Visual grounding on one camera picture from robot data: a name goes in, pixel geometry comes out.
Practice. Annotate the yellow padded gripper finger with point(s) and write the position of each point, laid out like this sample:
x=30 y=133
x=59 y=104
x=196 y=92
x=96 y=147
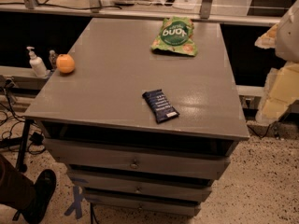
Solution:
x=268 y=40
x=281 y=89

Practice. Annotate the blue rxbar blueberry bar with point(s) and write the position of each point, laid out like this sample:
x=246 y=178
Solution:
x=160 y=106

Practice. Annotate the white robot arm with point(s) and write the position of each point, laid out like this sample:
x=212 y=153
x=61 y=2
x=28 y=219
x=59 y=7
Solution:
x=287 y=46

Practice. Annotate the green rice chip bag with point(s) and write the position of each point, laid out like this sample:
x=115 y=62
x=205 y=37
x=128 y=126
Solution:
x=176 y=36

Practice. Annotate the middle grey drawer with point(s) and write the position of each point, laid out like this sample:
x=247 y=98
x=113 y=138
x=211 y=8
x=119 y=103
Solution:
x=120 y=184

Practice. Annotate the grey drawer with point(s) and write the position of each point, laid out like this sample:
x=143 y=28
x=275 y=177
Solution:
x=142 y=203
x=120 y=184
x=135 y=160

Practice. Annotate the grey drawer cabinet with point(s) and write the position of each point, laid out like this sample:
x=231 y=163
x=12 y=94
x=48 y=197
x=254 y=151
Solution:
x=101 y=101

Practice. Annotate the top grey drawer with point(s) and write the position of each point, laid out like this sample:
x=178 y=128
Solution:
x=135 y=160

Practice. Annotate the orange fruit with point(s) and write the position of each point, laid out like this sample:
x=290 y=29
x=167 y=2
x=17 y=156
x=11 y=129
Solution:
x=65 y=63

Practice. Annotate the bottom grey drawer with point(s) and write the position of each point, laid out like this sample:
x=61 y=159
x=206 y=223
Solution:
x=142 y=203

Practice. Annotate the small clear sanitizer bottle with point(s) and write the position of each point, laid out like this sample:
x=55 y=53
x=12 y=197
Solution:
x=53 y=57

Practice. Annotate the white pump soap bottle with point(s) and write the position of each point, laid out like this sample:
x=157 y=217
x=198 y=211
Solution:
x=37 y=63

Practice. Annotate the black shoe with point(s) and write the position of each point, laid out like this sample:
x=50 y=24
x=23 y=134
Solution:
x=44 y=187

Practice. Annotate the brown trouser leg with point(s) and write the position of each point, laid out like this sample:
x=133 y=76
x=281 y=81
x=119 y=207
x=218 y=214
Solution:
x=16 y=190

